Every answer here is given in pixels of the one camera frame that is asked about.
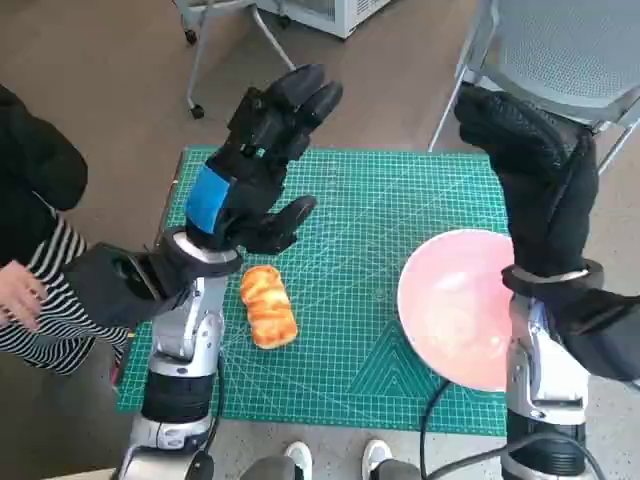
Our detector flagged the person's hand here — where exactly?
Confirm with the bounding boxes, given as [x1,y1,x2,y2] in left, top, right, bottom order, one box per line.
[0,259,49,331]

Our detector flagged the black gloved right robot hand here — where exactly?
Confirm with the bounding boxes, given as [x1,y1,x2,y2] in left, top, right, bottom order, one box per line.
[453,84,601,279]

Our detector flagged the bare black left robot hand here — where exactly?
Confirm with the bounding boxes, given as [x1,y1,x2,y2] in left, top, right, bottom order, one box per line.
[183,63,345,256]

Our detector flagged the orange toy bread loaf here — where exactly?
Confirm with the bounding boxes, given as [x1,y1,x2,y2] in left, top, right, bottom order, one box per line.
[240,265,299,350]

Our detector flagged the pink bowl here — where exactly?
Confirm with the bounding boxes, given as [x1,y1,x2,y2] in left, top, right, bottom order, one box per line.
[397,228,516,394]

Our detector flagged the grey mesh chair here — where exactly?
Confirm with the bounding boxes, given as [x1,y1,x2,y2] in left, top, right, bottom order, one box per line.
[428,0,640,176]

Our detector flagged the person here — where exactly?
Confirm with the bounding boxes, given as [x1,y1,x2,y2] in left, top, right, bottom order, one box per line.
[0,84,131,376]

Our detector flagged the green cutting mat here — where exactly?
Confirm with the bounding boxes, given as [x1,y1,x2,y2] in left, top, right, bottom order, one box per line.
[115,144,511,426]

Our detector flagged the white appliance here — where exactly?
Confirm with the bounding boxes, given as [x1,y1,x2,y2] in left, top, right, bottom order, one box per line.
[259,0,396,40]

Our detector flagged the grey trouser leg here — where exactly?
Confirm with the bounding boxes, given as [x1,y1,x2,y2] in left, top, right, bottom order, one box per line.
[242,457,296,480]
[372,459,421,480]

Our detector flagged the white shoe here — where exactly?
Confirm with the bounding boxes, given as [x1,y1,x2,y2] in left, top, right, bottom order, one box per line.
[361,438,394,476]
[284,440,314,480]

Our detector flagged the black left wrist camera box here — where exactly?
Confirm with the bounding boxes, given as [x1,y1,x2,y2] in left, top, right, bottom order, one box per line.
[59,242,191,331]

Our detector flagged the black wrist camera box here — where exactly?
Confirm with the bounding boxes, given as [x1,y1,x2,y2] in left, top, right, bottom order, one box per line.
[59,242,191,331]
[554,279,640,384]

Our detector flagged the grey wheeled chair frame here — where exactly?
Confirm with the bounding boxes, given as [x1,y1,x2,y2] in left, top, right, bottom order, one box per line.
[172,0,301,120]

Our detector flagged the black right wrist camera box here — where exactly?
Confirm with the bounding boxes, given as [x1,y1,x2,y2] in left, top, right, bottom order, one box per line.
[554,279,640,384]

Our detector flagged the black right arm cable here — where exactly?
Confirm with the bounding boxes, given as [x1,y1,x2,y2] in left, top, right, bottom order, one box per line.
[418,377,606,480]

